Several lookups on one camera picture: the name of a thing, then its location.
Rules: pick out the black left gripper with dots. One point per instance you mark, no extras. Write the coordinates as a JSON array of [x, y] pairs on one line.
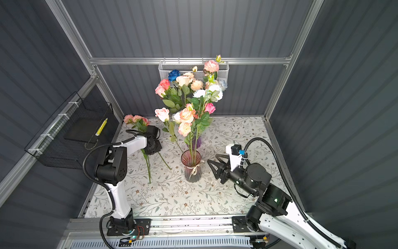
[[159, 147]]

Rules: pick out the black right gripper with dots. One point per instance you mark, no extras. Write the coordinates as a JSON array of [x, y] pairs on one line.
[[220, 170]]

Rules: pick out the red glass vase with ribbon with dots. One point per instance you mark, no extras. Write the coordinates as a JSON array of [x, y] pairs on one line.
[[192, 165]]

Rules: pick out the large pink rose stem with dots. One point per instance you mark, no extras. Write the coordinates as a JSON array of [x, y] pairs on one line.
[[169, 126]]

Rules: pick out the white rose with green leaves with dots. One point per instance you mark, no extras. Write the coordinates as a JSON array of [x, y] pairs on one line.
[[176, 118]]

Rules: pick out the peach peony spray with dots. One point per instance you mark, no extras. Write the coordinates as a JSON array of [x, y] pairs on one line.
[[186, 119]]

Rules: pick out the pink red rose stem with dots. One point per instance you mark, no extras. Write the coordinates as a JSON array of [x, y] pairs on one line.
[[166, 83]]

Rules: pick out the light pink rose stem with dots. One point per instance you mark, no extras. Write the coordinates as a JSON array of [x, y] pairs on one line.
[[170, 97]]

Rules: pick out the magenta rose stem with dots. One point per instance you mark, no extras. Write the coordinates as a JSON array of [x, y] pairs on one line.
[[210, 108]]

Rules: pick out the white lisianthus spray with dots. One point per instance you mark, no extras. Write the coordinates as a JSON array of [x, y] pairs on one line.
[[212, 94]]

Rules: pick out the blue rose stem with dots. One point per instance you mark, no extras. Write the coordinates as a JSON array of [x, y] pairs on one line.
[[173, 75]]

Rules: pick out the white rose stem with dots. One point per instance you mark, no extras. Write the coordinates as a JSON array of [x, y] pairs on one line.
[[223, 83]]

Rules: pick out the pink cream peony spray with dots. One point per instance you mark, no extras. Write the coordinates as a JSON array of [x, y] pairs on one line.
[[211, 69]]

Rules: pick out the blue purple glass vase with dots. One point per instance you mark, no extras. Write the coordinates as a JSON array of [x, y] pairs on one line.
[[193, 142]]

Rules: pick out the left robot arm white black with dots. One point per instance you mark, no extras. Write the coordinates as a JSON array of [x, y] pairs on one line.
[[111, 172]]

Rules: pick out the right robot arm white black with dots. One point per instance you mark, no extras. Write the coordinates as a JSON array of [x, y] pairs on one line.
[[275, 212]]

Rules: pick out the floral table cloth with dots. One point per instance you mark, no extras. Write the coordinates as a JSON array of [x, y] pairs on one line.
[[157, 186]]

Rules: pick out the yellow marker pen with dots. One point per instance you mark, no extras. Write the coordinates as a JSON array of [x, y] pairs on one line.
[[101, 127]]

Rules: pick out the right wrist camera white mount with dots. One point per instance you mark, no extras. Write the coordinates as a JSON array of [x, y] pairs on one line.
[[237, 156]]

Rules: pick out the black wire mesh basket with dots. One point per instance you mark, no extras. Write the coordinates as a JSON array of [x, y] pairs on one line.
[[66, 142]]

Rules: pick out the white wire mesh basket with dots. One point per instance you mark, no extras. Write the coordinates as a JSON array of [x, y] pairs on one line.
[[166, 66]]

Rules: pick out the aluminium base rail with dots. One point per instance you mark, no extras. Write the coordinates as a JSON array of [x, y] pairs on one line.
[[185, 232]]

